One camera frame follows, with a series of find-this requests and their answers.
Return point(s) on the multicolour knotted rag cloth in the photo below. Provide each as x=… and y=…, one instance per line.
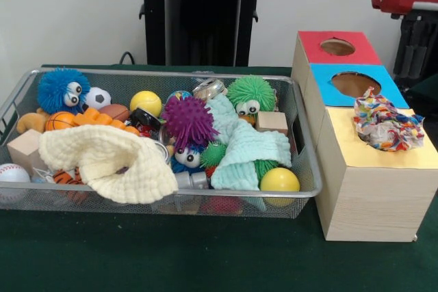
x=386, y=124

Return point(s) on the mint green knitted cloth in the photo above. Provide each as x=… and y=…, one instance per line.
x=246, y=141

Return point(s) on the cream knitted cloth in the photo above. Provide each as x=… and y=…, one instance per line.
x=102, y=152

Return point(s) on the wooden box with three holes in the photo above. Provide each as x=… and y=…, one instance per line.
x=376, y=203

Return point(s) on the shallow silver mesh bin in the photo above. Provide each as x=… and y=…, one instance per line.
x=239, y=204

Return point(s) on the dark green side table cloth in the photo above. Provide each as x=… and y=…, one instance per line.
x=427, y=95

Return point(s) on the small wooden cube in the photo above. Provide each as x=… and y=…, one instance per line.
x=272, y=121

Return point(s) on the green spiky ball with eyes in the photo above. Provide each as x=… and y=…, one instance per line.
x=250, y=90

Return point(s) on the yellow plastic ball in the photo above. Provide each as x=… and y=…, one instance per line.
x=279, y=179

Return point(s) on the purple spiky rubber ball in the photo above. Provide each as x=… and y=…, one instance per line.
x=190, y=121

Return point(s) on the yellow tennis ball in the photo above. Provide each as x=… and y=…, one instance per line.
x=145, y=103

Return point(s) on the small soccer ball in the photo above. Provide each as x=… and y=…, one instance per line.
x=99, y=97

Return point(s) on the blue spiky rubber ball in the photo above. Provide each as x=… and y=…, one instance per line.
x=54, y=87

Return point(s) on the white baseball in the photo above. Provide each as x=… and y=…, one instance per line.
x=12, y=174

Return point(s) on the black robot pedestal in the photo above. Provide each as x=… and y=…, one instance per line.
x=205, y=15

